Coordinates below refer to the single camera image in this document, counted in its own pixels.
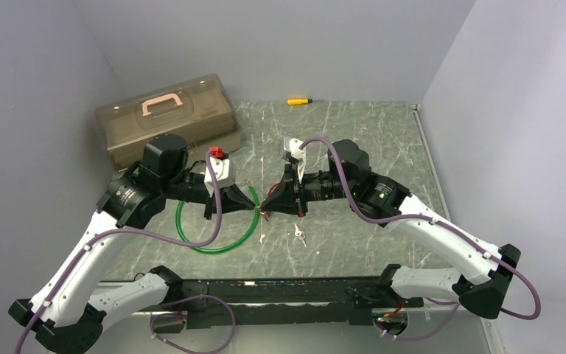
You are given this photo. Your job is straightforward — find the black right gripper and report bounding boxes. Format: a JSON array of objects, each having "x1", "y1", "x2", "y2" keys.
[{"x1": 262, "y1": 162, "x2": 355, "y2": 217}]

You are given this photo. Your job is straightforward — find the red cable padlock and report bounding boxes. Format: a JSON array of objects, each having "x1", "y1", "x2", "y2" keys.
[{"x1": 265, "y1": 182, "x2": 279, "y2": 216}]

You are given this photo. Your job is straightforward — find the green cable lock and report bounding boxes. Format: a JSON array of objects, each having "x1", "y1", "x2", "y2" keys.
[{"x1": 175, "y1": 180, "x2": 260, "y2": 254}]

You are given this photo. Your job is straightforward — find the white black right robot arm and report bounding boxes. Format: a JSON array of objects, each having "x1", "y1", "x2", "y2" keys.
[{"x1": 262, "y1": 138, "x2": 521, "y2": 319}]

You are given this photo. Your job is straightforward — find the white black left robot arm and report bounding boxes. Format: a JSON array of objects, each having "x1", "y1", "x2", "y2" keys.
[{"x1": 8, "y1": 133, "x2": 257, "y2": 353}]

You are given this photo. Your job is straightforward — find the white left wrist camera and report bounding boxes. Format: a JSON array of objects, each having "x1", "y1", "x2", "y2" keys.
[{"x1": 209, "y1": 147, "x2": 236, "y2": 189}]

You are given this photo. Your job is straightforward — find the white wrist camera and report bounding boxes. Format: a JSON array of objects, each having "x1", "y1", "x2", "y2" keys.
[
  {"x1": 209, "y1": 147, "x2": 236, "y2": 189},
  {"x1": 282, "y1": 136, "x2": 307, "y2": 182}
]

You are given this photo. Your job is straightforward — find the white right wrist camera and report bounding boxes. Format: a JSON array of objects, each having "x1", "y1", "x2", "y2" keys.
[{"x1": 282, "y1": 136, "x2": 307, "y2": 182}]

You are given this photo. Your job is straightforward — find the brown translucent toolbox pink handle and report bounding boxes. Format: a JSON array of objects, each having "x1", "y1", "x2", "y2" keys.
[{"x1": 94, "y1": 74, "x2": 242, "y2": 172}]

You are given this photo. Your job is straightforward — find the yellow handled screwdriver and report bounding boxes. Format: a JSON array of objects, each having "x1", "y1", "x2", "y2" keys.
[{"x1": 287, "y1": 98, "x2": 313, "y2": 106}]

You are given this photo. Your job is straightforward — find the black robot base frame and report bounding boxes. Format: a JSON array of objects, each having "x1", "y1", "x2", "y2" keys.
[{"x1": 147, "y1": 276, "x2": 424, "y2": 329}]

